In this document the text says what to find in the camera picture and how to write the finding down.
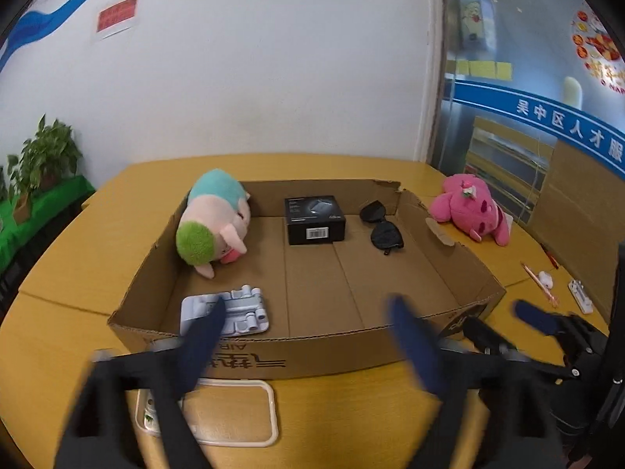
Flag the red wall sign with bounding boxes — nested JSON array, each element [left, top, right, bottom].
[[95, 0, 140, 35]]

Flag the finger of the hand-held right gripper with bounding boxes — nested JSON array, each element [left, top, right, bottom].
[[514, 299, 609, 377], [461, 317, 530, 362]]

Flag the pink pen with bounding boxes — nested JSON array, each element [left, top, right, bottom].
[[521, 263, 560, 308]]

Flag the small black product box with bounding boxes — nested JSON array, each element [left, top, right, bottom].
[[284, 195, 347, 246]]

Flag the green cloth covered stand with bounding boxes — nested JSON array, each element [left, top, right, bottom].
[[0, 176, 96, 272]]

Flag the row of yellow sticky notes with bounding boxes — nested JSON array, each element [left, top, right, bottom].
[[456, 59, 513, 81]]

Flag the flat cardboard sheet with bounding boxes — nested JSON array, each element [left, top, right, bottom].
[[527, 138, 625, 274]]

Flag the potted green plant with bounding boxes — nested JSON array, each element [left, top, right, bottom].
[[6, 115, 83, 206]]

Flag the large cardboard box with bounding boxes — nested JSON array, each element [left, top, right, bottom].
[[108, 178, 507, 381]]

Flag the white plastic insert tray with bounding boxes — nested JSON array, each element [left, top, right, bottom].
[[180, 284, 271, 337]]

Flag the pink plush toy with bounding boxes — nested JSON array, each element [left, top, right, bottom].
[[429, 173, 513, 246]]

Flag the round festive window sticker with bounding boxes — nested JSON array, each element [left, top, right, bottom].
[[570, 2, 625, 93]]

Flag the cartoon window sticker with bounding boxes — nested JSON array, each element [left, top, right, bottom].
[[459, 0, 496, 50]]

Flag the yellow wooden desktop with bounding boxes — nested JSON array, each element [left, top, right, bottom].
[[0, 154, 625, 469]]

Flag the glass partition with blue band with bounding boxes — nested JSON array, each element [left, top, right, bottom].
[[430, 0, 625, 255]]

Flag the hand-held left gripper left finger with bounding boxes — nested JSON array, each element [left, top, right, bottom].
[[54, 298, 228, 469]]

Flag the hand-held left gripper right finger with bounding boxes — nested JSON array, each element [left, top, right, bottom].
[[386, 294, 562, 469]]

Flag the white rectangular gadget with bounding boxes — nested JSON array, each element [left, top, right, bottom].
[[568, 279, 594, 313]]

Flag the blue wave wall decal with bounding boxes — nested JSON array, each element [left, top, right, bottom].
[[0, 0, 372, 74]]

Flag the teal and pink pig plush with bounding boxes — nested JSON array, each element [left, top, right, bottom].
[[176, 168, 253, 280]]

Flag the clear phone case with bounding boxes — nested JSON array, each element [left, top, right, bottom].
[[135, 378, 279, 448]]

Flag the black sunglasses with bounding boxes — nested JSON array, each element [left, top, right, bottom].
[[360, 200, 405, 256]]

